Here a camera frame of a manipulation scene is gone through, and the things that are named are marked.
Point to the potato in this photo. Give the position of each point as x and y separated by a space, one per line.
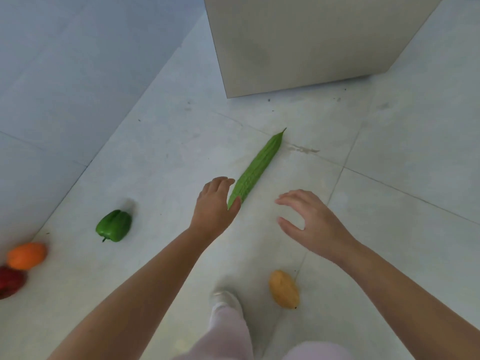
284 289

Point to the person's right hand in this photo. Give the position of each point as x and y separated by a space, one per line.
322 232

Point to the white sneaker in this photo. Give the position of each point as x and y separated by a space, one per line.
226 299

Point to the orange fruit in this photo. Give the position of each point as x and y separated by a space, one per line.
26 256

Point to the person's left hand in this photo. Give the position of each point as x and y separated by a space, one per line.
212 213

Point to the person's right forearm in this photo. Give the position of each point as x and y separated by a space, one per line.
412 307

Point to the green bitter gourd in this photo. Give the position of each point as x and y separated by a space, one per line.
258 164

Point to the person's left forearm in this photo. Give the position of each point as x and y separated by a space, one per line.
138 296

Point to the red bell pepper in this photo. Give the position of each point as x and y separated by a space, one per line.
10 281

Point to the pink trousers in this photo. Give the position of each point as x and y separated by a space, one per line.
228 335

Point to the beige refrigerator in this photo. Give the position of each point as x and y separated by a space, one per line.
307 41

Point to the green bell pepper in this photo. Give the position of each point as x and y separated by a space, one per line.
113 225

